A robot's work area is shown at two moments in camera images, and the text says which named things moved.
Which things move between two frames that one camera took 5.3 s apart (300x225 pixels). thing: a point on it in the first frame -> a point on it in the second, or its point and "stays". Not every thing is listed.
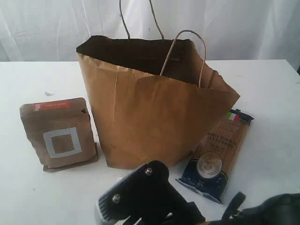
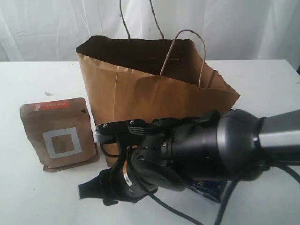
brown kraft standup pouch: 61,132 stays
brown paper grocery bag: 154,98 stays
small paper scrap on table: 48,94 stays
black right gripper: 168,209 -> 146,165
